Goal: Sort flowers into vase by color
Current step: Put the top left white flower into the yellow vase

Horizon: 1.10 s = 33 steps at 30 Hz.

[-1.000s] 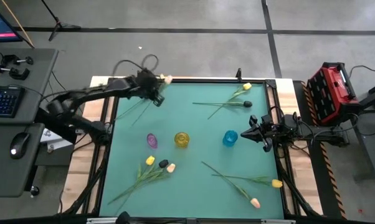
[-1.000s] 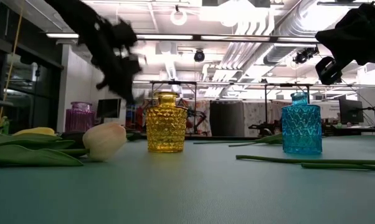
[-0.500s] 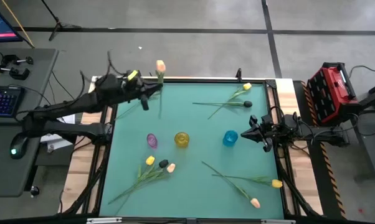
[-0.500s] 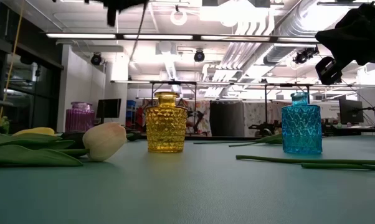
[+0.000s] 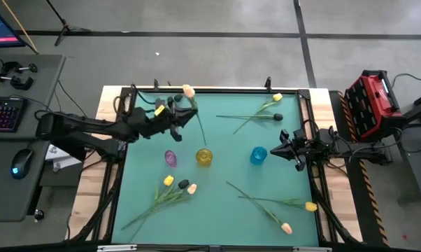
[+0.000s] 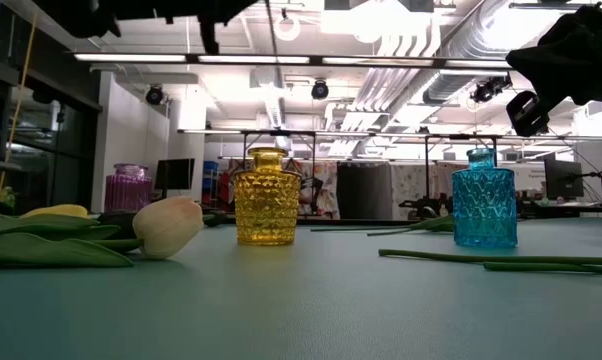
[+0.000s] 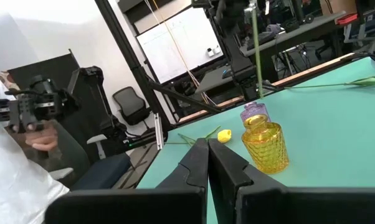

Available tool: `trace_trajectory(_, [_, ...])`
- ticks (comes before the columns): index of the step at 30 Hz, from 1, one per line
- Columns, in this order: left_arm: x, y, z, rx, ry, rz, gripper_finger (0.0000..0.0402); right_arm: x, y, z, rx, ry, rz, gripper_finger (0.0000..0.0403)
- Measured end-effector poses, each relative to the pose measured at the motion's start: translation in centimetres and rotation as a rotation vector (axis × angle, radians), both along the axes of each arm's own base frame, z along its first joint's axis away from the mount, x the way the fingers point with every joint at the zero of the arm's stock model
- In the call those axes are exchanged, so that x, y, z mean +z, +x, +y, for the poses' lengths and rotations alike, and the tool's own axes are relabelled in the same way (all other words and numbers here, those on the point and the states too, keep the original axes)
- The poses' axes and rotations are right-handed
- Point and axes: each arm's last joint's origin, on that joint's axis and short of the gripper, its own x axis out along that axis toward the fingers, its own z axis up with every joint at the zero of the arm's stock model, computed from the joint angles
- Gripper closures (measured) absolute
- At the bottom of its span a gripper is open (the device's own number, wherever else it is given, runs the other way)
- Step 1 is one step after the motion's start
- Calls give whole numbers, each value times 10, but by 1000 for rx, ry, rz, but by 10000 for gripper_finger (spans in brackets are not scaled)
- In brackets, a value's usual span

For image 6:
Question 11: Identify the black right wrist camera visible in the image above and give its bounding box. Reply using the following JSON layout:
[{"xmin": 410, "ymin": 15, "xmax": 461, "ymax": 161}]
[{"xmin": 505, "ymin": 89, "xmax": 552, "ymax": 137}]

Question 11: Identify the black ceiling spotlight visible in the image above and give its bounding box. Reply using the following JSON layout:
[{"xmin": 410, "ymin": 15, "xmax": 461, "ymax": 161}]
[
  {"xmin": 470, "ymin": 74, "xmax": 513, "ymax": 105},
  {"xmin": 145, "ymin": 84, "xmax": 165, "ymax": 107},
  {"xmin": 310, "ymin": 79, "xmax": 330, "ymax": 101}
]

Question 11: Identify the pink glass vase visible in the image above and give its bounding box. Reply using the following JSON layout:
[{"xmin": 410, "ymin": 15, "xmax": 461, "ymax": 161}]
[{"xmin": 104, "ymin": 163, "xmax": 153, "ymax": 214}]

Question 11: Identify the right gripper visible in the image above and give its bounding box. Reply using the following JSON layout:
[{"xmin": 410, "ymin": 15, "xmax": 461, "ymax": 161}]
[{"xmin": 505, "ymin": 4, "xmax": 602, "ymax": 108}]

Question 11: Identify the long overhead light bar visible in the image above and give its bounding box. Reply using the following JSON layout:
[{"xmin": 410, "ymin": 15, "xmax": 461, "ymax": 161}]
[
  {"xmin": 177, "ymin": 128, "xmax": 602, "ymax": 142},
  {"xmin": 73, "ymin": 52, "xmax": 513, "ymax": 69}
]

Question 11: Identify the floral patterned cloth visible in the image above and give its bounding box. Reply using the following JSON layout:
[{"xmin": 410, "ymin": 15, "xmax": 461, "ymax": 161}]
[
  {"xmin": 290, "ymin": 159, "xmax": 340, "ymax": 220},
  {"xmin": 390, "ymin": 163, "xmax": 455, "ymax": 217}
]

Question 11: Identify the yellow hanging cable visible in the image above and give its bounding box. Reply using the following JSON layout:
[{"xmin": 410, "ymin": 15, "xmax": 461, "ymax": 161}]
[{"xmin": 0, "ymin": 14, "xmax": 38, "ymax": 200}]

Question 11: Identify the blue glass vase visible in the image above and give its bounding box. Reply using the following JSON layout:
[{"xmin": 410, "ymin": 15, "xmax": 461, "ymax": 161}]
[{"xmin": 451, "ymin": 147, "xmax": 519, "ymax": 249}]

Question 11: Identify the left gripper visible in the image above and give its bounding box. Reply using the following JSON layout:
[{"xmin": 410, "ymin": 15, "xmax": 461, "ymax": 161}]
[{"xmin": 115, "ymin": 0, "xmax": 260, "ymax": 25}]

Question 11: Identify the black computer monitor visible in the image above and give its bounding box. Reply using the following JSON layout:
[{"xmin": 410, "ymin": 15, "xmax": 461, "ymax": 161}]
[
  {"xmin": 544, "ymin": 158, "xmax": 585, "ymax": 200},
  {"xmin": 154, "ymin": 158, "xmax": 196, "ymax": 201}
]

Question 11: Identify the silver ventilation duct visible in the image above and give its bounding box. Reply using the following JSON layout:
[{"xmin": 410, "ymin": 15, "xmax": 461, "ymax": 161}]
[{"xmin": 423, "ymin": 0, "xmax": 540, "ymax": 105}]

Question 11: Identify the white ceiling ring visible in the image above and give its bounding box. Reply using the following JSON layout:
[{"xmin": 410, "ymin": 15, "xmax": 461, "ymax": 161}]
[{"xmin": 273, "ymin": 13, "xmax": 302, "ymax": 43}]

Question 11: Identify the black upright panel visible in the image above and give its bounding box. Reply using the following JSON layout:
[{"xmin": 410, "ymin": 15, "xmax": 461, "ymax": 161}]
[{"xmin": 336, "ymin": 162, "xmax": 393, "ymax": 220}]

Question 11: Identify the yellow glass vase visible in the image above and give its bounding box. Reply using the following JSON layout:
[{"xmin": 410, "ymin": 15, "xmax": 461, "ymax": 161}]
[{"xmin": 233, "ymin": 147, "xmax": 302, "ymax": 247}]

